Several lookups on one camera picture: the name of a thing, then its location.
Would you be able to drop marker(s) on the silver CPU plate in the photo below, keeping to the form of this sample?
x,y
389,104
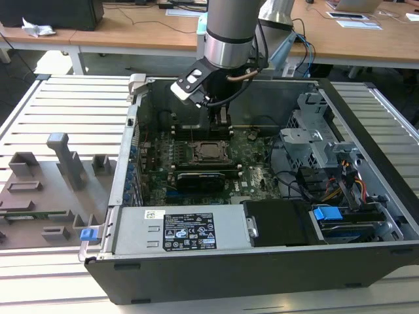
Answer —
x,y
211,151

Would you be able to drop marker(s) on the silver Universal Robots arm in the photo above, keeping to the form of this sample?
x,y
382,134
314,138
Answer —
x,y
229,29

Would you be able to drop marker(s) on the CPU socket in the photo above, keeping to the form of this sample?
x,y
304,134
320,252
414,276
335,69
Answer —
x,y
195,160

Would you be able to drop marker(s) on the blue expansion slot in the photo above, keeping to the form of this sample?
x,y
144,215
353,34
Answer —
x,y
173,197

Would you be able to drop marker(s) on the black drive cover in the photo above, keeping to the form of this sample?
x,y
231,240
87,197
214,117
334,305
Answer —
x,y
281,222

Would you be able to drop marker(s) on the round coin battery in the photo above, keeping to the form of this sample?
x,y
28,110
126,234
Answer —
x,y
252,134

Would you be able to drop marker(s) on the pale blue teach pendant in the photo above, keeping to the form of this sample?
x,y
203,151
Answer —
x,y
283,49

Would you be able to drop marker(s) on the white paper sheet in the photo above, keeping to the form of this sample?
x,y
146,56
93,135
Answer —
x,y
358,24
181,12

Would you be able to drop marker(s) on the green motherboard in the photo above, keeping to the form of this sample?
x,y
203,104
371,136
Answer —
x,y
255,176

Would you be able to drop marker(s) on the black graphics card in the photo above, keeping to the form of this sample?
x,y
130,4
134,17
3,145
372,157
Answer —
x,y
201,183

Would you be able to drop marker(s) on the metal disk bay cage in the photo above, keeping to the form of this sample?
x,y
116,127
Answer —
x,y
301,144

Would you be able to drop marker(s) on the wooden desk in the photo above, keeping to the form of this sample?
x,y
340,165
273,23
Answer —
x,y
343,42
36,41

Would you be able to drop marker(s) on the white framed tablet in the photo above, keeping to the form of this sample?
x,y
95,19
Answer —
x,y
345,15

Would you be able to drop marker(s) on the silver laptop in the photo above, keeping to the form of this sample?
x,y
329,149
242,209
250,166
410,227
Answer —
x,y
357,4

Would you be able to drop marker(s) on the blue disk carrier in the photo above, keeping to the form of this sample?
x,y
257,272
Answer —
x,y
327,214

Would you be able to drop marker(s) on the grey power supply unit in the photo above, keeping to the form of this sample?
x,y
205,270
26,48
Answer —
x,y
131,229

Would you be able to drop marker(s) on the black computer tower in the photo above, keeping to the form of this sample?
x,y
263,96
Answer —
x,y
49,13

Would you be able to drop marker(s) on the crumpled white paper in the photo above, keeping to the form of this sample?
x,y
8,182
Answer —
x,y
37,29

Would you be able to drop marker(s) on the black open PC case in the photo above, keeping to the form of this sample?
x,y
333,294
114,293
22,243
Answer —
x,y
229,278

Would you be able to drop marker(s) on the blue case latch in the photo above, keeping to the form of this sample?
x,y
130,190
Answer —
x,y
89,236

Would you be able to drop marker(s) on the grey parts rack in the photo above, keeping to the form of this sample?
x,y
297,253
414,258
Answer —
x,y
42,183

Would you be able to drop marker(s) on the green RAM stick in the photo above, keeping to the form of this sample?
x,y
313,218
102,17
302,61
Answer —
x,y
39,215

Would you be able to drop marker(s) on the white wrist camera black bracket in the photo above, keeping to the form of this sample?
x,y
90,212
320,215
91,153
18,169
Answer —
x,y
188,81

